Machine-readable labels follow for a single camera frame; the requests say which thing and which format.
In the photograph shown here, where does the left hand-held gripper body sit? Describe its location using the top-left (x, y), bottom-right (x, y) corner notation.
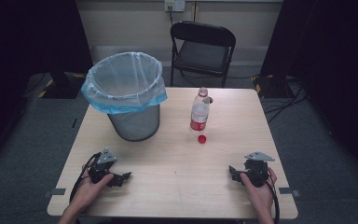
top-left (88, 147), bottom-right (117, 185)

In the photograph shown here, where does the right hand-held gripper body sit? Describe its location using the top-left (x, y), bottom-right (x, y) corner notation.
top-left (243, 150), bottom-right (276, 189)

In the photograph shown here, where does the grey mesh trash bin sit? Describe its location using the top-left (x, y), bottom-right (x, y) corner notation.
top-left (106, 104), bottom-right (161, 143)

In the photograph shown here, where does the clear red-label plastic bottle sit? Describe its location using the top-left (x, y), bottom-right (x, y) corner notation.
top-left (189, 87), bottom-right (212, 132)

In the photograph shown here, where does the clear blue bin bag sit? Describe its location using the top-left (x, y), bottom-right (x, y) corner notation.
top-left (80, 51), bottom-right (169, 116)

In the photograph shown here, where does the person's left hand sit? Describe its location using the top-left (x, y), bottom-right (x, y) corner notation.
top-left (74, 164), bottom-right (115, 213)

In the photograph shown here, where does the person's right hand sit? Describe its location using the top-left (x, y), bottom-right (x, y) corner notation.
top-left (240, 167), bottom-right (278, 215)

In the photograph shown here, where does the grey tape strip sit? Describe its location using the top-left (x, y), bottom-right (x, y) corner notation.
top-left (42, 188), bottom-right (67, 199)
top-left (278, 187), bottom-right (301, 198)

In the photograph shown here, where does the black stand base striped tape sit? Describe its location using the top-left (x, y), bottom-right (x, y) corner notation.
top-left (37, 69), bottom-right (87, 100)
top-left (251, 74), bottom-right (290, 100)

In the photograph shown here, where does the black folding chair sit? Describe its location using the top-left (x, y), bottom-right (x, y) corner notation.
top-left (169, 21), bottom-right (237, 89)

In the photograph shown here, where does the black curtain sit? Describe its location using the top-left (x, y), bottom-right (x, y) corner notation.
top-left (260, 0), bottom-right (358, 185)
top-left (0, 0), bottom-right (93, 167)

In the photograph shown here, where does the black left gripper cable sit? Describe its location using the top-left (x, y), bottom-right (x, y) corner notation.
top-left (69, 151), bottom-right (103, 203)

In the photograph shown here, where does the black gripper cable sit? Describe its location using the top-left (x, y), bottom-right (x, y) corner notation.
top-left (69, 151), bottom-right (103, 203)
top-left (260, 174), bottom-right (281, 224)

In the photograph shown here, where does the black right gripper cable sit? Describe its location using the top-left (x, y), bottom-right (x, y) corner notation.
top-left (260, 174), bottom-right (281, 224)

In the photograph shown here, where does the bundle of black floor cables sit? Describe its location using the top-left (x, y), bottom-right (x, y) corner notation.
top-left (259, 76), bottom-right (310, 124)

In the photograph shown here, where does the black socket power cord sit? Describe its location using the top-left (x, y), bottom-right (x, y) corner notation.
top-left (167, 5), bottom-right (175, 27)

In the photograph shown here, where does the white wall socket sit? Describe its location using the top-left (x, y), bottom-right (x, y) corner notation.
top-left (164, 0), bottom-right (186, 13)

